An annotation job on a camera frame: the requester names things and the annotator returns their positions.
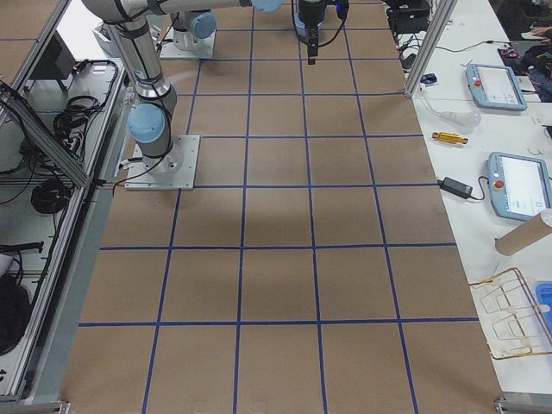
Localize upper teach pendant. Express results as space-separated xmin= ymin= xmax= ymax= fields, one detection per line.
xmin=465 ymin=64 xmax=527 ymax=112

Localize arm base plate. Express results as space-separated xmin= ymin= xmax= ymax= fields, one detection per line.
xmin=160 ymin=28 xmax=216 ymax=60
xmin=124 ymin=135 xmax=200 ymax=191

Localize aluminium frame post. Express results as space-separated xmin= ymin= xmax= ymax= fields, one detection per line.
xmin=404 ymin=0 xmax=457 ymax=97

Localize cardboard tube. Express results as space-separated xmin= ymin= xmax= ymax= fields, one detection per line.
xmin=494 ymin=209 xmax=551 ymax=256

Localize black electronics box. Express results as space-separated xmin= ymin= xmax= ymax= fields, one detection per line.
xmin=386 ymin=0 xmax=430 ymax=35

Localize white light bulb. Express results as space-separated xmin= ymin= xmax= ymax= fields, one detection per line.
xmin=417 ymin=85 xmax=481 ymax=129

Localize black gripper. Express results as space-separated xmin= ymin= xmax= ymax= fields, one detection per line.
xmin=294 ymin=0 xmax=324 ymax=66

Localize lower teach pendant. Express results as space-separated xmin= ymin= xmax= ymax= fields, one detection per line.
xmin=486 ymin=152 xmax=551 ymax=221

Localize black power adapter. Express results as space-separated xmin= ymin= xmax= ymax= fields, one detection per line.
xmin=437 ymin=177 xmax=473 ymax=199

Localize blue plastic container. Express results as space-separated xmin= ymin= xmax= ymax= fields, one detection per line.
xmin=535 ymin=282 xmax=552 ymax=333

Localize gold wire rack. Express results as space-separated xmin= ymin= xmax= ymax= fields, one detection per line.
xmin=469 ymin=267 xmax=551 ymax=361

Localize black cable bundle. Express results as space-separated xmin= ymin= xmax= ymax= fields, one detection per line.
xmin=53 ymin=95 xmax=101 ymax=152

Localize teach pendant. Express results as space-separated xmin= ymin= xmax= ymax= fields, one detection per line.
xmin=486 ymin=152 xmax=551 ymax=221
xmin=465 ymin=64 xmax=527 ymax=112

